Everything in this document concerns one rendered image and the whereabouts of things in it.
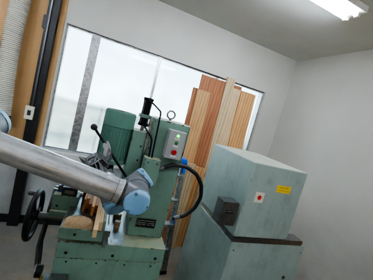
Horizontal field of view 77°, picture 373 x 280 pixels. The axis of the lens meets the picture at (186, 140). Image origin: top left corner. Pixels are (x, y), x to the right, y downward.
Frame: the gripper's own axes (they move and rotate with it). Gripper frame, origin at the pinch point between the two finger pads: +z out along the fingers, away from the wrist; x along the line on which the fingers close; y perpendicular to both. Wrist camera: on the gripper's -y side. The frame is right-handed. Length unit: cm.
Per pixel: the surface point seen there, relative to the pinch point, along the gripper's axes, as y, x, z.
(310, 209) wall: -195, -142, -60
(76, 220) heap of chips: -19.2, 26.0, -18.6
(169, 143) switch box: -17.1, -34.2, -8.1
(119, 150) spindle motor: -15.9, -8.1, 4.5
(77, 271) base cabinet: -40, 42, -34
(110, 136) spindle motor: -9.4, -8.1, 10.4
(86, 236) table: -24.8, 25.8, -26.8
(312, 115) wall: -159, -213, 20
